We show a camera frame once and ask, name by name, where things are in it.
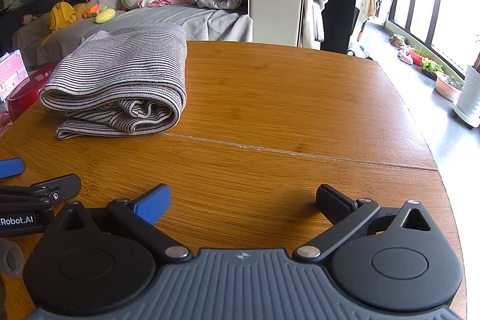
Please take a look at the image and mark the white upright floor cleaner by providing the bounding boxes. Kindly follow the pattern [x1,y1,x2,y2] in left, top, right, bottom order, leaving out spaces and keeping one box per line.
[347,0,387,59]

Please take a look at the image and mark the red box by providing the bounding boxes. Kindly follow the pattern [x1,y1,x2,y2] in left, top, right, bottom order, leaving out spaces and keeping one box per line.
[5,63,59,124]

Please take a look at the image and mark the yellow backpack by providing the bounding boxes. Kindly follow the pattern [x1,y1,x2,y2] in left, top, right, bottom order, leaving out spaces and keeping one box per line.
[48,2,78,33]

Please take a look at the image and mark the red tray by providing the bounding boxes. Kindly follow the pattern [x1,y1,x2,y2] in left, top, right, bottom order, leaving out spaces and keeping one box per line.
[408,47,428,66]

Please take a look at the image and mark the striped grey sweater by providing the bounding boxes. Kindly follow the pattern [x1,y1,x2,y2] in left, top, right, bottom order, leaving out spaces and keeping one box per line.
[39,25,188,140]

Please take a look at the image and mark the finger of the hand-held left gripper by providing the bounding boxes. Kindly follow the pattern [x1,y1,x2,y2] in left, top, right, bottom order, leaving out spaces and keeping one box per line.
[0,174,82,210]
[0,157,26,179]

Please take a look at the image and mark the translucent grey object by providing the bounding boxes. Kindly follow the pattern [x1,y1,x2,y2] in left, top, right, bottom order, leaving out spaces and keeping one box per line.
[0,240,24,274]

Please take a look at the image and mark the green plant in tray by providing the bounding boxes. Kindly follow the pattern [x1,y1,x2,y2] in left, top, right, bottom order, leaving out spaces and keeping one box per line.
[421,58,445,81]

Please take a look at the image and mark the grey covered sofa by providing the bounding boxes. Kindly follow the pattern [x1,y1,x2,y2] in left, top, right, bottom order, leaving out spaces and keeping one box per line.
[12,0,305,70]

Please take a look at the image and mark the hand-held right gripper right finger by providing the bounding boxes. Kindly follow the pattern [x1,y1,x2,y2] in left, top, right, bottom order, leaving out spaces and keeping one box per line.
[293,184,436,264]

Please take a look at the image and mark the small pink white shoes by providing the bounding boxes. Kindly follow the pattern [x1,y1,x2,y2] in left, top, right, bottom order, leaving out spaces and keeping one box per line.
[397,46,414,65]

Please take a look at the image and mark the yellow-green plush toy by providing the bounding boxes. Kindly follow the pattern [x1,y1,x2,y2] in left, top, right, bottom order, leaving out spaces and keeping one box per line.
[95,7,117,25]

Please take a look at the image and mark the orange plush toy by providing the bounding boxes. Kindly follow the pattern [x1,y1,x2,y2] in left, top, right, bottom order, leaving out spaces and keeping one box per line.
[82,4,109,20]

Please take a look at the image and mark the pink basin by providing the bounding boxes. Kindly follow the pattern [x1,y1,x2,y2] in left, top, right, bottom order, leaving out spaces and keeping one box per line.
[435,73,463,103]

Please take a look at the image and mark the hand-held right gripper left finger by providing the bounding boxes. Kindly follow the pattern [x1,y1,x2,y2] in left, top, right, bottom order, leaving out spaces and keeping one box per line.
[47,184,193,264]

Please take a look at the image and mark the palm plant in white pot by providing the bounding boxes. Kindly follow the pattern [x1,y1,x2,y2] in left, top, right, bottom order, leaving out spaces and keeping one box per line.
[452,35,480,130]

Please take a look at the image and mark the pink quilted case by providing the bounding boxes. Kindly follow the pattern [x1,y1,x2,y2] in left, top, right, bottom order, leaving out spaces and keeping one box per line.
[0,49,30,102]

